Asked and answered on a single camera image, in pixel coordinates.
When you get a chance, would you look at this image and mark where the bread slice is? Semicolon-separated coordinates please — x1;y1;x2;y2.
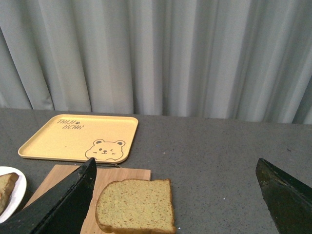
0;173;19;214
95;179;176;234

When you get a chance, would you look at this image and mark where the yellow bear tray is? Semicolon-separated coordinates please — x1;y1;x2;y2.
18;114;138;164

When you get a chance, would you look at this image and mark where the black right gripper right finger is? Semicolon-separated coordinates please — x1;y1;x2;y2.
255;158;312;234

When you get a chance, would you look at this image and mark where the grey curtain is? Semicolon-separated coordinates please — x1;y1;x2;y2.
0;0;312;124

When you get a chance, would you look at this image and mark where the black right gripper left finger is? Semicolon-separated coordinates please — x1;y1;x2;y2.
0;158;97;234

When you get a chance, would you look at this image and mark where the wooden cutting board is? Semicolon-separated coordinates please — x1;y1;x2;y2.
25;165;151;234

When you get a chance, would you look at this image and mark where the white round plate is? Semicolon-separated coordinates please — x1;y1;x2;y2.
0;166;27;223

